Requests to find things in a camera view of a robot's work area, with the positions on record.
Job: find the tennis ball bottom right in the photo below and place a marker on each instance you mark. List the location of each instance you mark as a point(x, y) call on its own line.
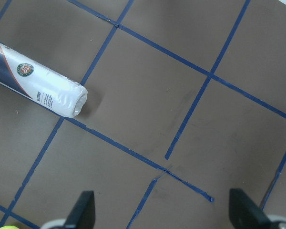
point(9, 227)

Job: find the white tennis ball can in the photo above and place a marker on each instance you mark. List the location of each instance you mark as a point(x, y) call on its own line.
point(41, 84)

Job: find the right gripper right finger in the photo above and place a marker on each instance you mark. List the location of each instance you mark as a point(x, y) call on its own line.
point(245, 214)

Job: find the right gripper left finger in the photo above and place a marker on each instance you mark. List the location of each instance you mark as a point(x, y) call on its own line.
point(82, 215)

